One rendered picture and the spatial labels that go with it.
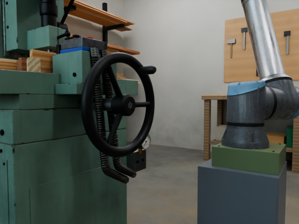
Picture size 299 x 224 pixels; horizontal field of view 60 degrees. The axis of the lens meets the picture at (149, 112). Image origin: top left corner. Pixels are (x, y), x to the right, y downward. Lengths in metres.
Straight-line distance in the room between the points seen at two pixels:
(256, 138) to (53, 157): 0.75
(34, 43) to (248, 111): 0.83
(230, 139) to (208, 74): 3.04
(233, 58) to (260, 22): 2.64
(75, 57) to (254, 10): 0.93
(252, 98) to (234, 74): 2.87
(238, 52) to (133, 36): 1.91
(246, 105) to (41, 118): 0.75
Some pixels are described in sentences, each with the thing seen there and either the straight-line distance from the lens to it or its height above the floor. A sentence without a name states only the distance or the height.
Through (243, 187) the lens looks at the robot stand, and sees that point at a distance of 1.07.
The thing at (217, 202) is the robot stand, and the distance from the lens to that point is 1.12.
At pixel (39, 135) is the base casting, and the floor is 0.73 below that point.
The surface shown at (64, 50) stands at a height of 0.97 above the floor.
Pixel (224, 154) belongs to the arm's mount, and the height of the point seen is 0.60.
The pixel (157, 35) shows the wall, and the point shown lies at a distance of 4.60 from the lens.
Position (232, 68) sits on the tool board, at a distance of 3.98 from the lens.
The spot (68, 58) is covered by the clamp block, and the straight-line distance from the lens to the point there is 0.78.
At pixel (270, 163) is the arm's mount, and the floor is 0.59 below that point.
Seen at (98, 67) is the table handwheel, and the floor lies 0.90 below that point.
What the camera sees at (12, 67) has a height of 0.92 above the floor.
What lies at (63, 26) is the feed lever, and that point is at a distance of 1.19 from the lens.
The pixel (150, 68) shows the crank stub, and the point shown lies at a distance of 0.73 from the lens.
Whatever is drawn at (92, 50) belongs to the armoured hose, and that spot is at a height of 0.96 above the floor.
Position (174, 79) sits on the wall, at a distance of 4.33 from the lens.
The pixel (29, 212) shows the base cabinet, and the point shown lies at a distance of 0.81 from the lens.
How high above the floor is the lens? 0.83
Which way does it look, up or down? 3 degrees down
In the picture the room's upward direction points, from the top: straight up
